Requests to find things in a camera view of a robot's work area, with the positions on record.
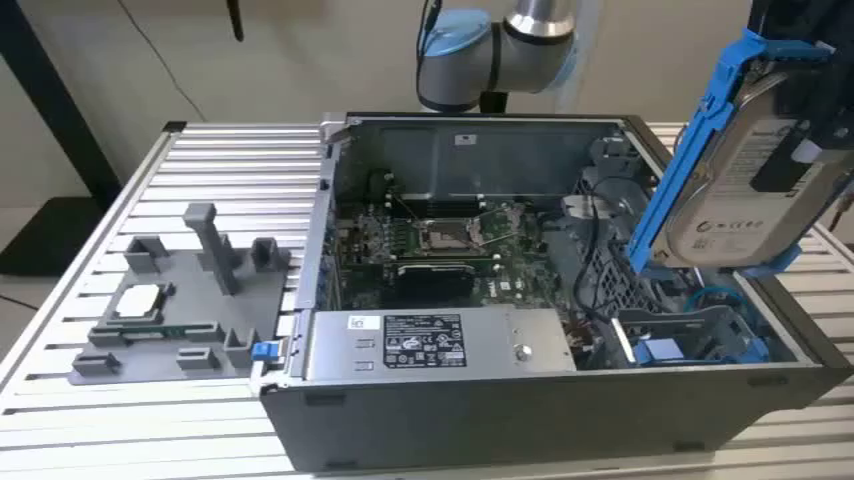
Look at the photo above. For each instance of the black open PC case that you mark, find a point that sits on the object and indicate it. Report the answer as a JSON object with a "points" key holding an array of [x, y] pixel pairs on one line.
{"points": [[507, 425]]}

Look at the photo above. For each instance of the black graphics card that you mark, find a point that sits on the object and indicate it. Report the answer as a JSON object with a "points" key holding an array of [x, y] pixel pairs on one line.
{"points": [[434, 282]]}

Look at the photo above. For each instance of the CPU socket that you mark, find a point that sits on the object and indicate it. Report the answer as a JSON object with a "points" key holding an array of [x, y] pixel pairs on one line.
{"points": [[446, 234]]}

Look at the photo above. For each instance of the blue carrier in disk bay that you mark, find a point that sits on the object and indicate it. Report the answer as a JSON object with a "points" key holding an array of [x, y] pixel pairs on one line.
{"points": [[657, 351]]}

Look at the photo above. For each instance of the grey perforated drive cage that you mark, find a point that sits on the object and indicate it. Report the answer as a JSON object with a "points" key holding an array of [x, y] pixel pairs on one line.
{"points": [[601, 280]]}

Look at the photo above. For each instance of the black table corner cap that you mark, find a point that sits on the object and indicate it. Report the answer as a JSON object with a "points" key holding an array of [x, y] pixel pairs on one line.
{"points": [[175, 126]]}

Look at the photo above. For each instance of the green RAM stick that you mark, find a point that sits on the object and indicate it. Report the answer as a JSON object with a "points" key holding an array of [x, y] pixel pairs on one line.
{"points": [[175, 330]]}

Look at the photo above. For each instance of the hard disk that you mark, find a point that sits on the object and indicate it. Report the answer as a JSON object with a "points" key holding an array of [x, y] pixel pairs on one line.
{"points": [[741, 200]]}

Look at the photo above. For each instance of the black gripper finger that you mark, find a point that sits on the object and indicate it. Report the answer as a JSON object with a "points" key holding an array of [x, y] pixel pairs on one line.
{"points": [[787, 160]]}

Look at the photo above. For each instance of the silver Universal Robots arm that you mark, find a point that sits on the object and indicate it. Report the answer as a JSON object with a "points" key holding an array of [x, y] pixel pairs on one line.
{"points": [[527, 55]]}

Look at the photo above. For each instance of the silver CPU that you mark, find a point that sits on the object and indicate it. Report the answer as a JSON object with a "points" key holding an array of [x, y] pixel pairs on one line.
{"points": [[139, 302]]}

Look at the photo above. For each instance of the thin metal locking lever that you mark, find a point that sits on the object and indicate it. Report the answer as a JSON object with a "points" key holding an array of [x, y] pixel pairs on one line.
{"points": [[406, 206]]}

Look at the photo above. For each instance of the green motherboard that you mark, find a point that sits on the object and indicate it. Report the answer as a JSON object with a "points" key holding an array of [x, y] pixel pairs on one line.
{"points": [[527, 280]]}

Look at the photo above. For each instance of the silver power supply unit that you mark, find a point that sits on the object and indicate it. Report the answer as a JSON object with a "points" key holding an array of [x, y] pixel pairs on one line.
{"points": [[334, 345]]}

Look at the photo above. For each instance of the blue case latch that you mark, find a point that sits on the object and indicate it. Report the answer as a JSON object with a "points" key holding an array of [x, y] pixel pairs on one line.
{"points": [[264, 350]]}

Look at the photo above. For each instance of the grey parts rack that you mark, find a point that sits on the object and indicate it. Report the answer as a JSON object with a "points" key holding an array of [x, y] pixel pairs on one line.
{"points": [[194, 310]]}

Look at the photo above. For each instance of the black upright post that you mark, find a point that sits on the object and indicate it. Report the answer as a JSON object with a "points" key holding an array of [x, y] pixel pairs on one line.
{"points": [[54, 100]]}

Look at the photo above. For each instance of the black hanging antenna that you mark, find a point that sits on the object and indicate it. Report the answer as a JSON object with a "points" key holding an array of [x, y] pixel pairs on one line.
{"points": [[235, 20]]}

